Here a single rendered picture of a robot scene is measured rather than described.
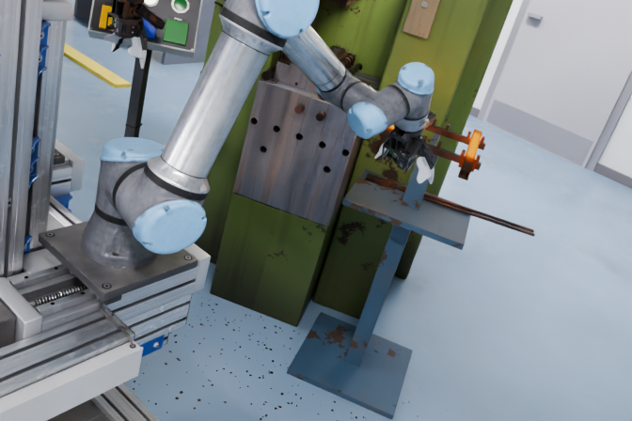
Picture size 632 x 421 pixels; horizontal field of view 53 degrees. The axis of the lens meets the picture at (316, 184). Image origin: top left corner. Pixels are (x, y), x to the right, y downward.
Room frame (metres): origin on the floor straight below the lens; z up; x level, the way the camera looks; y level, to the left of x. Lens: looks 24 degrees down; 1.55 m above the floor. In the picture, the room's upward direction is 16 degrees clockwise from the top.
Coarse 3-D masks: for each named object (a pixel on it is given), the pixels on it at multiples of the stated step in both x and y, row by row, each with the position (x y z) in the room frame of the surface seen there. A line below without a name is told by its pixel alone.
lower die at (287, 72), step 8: (352, 56) 2.51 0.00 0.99; (280, 64) 2.17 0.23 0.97; (288, 64) 2.17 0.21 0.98; (344, 64) 2.35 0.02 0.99; (280, 72) 2.17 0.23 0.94; (288, 72) 2.17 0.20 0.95; (296, 72) 2.16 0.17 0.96; (280, 80) 2.17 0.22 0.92; (288, 80) 2.16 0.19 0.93; (296, 80) 2.16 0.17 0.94; (304, 80) 2.16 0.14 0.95; (304, 88) 2.15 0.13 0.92; (312, 88) 2.15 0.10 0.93
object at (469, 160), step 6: (474, 132) 2.04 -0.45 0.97; (480, 132) 2.06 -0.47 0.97; (474, 138) 1.97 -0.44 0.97; (480, 138) 1.99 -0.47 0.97; (474, 144) 1.91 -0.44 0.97; (468, 150) 1.83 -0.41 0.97; (474, 150) 1.85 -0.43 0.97; (462, 156) 1.75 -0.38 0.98; (468, 156) 1.78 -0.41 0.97; (474, 156) 1.80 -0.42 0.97; (462, 162) 1.75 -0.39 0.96; (468, 162) 1.72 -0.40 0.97; (474, 162) 1.74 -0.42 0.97; (462, 168) 1.66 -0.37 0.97; (468, 168) 1.67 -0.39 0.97; (474, 168) 1.74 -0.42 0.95; (462, 174) 1.67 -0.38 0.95; (468, 174) 1.69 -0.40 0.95
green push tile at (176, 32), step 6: (168, 24) 2.06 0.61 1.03; (174, 24) 2.06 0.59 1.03; (180, 24) 2.07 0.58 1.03; (186, 24) 2.08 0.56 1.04; (168, 30) 2.05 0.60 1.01; (174, 30) 2.06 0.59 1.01; (180, 30) 2.06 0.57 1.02; (186, 30) 2.07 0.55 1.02; (168, 36) 2.04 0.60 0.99; (174, 36) 2.05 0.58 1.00; (180, 36) 2.05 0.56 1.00; (186, 36) 2.06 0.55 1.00; (174, 42) 2.04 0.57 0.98; (180, 42) 2.05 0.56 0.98
